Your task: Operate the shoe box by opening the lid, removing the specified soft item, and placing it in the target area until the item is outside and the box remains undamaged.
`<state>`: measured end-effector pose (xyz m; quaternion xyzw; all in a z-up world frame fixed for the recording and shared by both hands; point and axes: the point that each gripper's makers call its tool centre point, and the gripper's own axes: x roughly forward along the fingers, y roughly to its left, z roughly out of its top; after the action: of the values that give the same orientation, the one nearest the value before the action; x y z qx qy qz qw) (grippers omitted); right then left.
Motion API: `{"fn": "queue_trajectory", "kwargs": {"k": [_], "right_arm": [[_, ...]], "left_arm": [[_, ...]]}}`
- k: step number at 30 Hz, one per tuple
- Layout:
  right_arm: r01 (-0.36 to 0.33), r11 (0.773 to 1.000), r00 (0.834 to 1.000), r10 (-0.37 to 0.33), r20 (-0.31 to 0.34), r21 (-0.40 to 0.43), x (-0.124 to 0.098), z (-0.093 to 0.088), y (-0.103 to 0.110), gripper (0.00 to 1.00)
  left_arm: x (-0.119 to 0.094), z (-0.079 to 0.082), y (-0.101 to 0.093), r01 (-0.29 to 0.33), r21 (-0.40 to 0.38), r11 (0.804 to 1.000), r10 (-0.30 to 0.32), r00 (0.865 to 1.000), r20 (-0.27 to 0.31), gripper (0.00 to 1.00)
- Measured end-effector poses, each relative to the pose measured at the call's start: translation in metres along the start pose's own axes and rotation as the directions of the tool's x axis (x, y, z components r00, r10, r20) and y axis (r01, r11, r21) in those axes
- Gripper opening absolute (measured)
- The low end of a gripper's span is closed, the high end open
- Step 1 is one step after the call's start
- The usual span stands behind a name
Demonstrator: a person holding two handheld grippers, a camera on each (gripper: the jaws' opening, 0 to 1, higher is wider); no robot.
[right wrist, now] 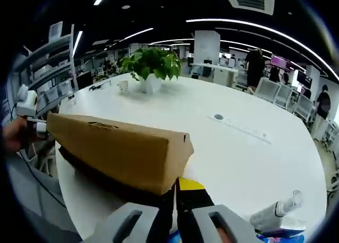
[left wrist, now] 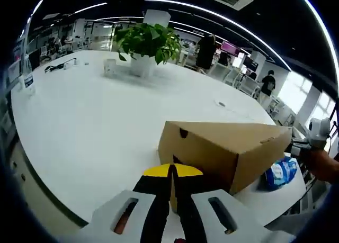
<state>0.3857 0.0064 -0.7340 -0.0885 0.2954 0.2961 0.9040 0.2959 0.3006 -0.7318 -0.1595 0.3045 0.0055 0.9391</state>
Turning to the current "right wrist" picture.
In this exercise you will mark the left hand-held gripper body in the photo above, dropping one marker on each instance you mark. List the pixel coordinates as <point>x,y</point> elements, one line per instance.
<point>27,102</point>

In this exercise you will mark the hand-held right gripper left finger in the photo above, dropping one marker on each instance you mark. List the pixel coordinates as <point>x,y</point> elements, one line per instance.
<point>164,221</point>

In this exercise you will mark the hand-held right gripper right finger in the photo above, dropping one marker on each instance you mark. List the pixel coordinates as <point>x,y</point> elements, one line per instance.
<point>196,200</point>

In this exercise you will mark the brown cardboard shoe box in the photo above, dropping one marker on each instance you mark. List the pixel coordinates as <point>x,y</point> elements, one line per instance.
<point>119,147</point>

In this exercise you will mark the dark blue soft wipes pack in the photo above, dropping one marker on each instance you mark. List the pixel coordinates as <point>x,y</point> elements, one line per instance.
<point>280,236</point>

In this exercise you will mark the person's left hand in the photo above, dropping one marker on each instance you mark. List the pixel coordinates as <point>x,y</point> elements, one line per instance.
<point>18,137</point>

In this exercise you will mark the grey storage shelf rack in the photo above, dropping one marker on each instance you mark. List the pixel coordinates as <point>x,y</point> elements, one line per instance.
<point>53,68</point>

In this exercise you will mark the white mesh chair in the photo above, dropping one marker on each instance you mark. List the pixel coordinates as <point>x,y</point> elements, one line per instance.
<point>39,200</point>

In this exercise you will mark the round table grommet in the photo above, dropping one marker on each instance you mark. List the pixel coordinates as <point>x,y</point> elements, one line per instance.
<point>218,116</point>

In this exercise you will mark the small white cup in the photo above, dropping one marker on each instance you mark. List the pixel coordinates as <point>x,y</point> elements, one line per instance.
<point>123,86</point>

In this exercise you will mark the white plant pot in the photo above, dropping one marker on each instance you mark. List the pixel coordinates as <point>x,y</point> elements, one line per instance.
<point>150,84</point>

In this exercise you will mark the green leafy plant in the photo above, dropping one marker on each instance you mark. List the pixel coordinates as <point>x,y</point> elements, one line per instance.
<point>151,61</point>

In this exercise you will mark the row of white office chairs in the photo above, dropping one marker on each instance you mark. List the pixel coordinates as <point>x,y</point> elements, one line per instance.
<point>283,94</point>

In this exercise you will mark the purple monitor screen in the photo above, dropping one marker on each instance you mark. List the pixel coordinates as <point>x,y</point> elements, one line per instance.
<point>280,61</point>

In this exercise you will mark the ceiling air vent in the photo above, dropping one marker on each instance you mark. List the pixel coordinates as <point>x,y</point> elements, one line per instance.
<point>249,0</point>

